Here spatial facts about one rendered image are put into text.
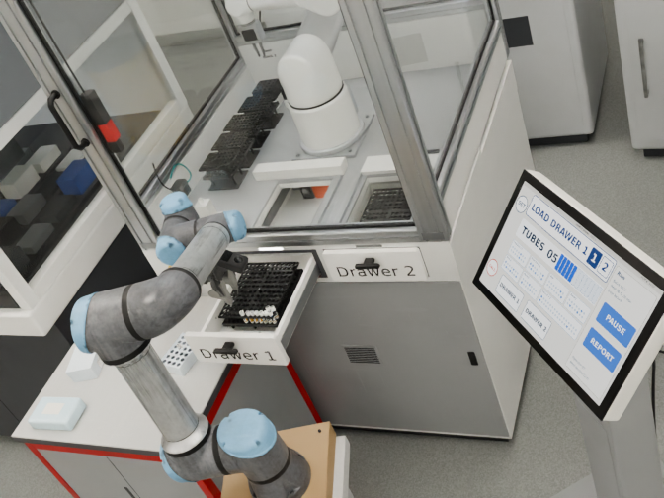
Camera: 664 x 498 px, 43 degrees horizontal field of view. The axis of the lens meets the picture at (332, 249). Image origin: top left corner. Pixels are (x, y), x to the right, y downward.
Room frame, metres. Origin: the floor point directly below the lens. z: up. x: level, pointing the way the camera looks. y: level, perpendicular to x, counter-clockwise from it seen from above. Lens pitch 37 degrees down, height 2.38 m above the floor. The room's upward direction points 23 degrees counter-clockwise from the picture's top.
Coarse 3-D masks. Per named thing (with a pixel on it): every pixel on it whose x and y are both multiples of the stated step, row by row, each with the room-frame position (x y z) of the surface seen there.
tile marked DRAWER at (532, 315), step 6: (528, 300) 1.33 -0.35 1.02; (528, 306) 1.32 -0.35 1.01; (534, 306) 1.31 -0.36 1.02; (522, 312) 1.33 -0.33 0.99; (528, 312) 1.31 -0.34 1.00; (534, 312) 1.30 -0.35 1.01; (540, 312) 1.28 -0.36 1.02; (522, 318) 1.32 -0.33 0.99; (528, 318) 1.30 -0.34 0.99; (534, 318) 1.29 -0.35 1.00; (540, 318) 1.27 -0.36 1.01; (546, 318) 1.26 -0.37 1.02; (528, 324) 1.29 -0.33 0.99; (534, 324) 1.28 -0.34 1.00; (540, 324) 1.26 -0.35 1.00; (546, 324) 1.25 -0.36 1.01; (534, 330) 1.27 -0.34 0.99; (540, 330) 1.25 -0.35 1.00; (546, 330) 1.24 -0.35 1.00; (540, 336) 1.25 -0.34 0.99
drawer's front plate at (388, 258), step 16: (336, 256) 1.89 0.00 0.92; (352, 256) 1.86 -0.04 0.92; (368, 256) 1.83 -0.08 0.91; (384, 256) 1.81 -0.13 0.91; (400, 256) 1.78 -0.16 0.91; (416, 256) 1.76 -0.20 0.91; (336, 272) 1.90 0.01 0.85; (368, 272) 1.85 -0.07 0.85; (400, 272) 1.79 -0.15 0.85; (416, 272) 1.77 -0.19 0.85
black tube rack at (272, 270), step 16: (256, 272) 2.00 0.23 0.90; (272, 272) 1.96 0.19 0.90; (288, 272) 1.94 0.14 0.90; (240, 288) 1.95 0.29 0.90; (256, 288) 1.92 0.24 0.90; (272, 288) 1.89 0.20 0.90; (288, 288) 1.91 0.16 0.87; (224, 304) 1.91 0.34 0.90; (240, 304) 1.89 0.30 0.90; (256, 304) 1.85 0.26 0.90; (272, 304) 1.83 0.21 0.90; (224, 320) 1.88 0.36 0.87; (240, 320) 1.85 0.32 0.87
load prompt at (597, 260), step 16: (528, 208) 1.47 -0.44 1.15; (544, 208) 1.42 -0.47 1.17; (544, 224) 1.40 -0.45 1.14; (560, 224) 1.36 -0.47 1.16; (560, 240) 1.34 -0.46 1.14; (576, 240) 1.30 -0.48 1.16; (576, 256) 1.28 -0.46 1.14; (592, 256) 1.24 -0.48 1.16; (608, 256) 1.20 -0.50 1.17; (608, 272) 1.18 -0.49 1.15
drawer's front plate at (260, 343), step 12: (192, 336) 1.80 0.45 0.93; (204, 336) 1.78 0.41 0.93; (216, 336) 1.76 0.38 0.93; (228, 336) 1.74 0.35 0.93; (240, 336) 1.72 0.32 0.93; (252, 336) 1.70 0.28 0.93; (264, 336) 1.68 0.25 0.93; (276, 336) 1.67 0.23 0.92; (192, 348) 1.82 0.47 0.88; (204, 348) 1.80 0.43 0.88; (240, 348) 1.73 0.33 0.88; (252, 348) 1.71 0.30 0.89; (264, 348) 1.69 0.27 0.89; (276, 348) 1.67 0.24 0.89; (204, 360) 1.81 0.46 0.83; (216, 360) 1.78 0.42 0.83; (228, 360) 1.76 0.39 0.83; (240, 360) 1.74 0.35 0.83; (252, 360) 1.72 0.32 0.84; (264, 360) 1.70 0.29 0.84; (288, 360) 1.67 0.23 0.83
